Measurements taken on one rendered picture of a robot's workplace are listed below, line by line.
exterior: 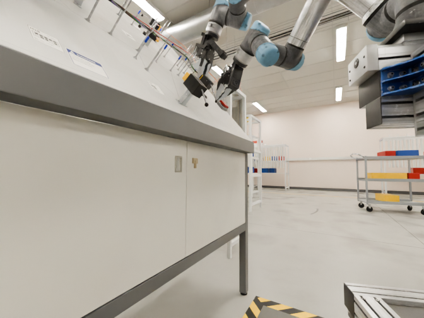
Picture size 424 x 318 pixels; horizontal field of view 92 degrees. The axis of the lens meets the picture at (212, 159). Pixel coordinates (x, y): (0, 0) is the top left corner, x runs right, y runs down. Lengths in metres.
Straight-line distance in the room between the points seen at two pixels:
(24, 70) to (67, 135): 0.12
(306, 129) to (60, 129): 8.95
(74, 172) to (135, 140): 0.16
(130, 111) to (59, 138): 0.15
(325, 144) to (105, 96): 8.77
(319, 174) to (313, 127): 1.88
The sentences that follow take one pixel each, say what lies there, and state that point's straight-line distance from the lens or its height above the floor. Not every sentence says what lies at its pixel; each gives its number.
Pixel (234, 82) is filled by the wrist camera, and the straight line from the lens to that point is 0.92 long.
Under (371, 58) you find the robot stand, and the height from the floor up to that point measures 1.07.
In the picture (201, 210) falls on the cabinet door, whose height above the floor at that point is 0.54.
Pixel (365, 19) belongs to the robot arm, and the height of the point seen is 1.34.
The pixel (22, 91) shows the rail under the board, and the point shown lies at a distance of 0.42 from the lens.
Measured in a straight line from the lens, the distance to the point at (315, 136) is 9.09.
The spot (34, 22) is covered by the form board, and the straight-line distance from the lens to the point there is 0.59.
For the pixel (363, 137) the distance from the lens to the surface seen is 9.08.
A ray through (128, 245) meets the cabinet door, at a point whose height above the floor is 0.51.
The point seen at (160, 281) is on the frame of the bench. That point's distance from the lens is 0.70.
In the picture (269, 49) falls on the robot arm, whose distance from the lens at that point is 0.84.
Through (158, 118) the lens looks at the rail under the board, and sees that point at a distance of 0.57.
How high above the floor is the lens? 0.69
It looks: 4 degrees up
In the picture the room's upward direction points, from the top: straight up
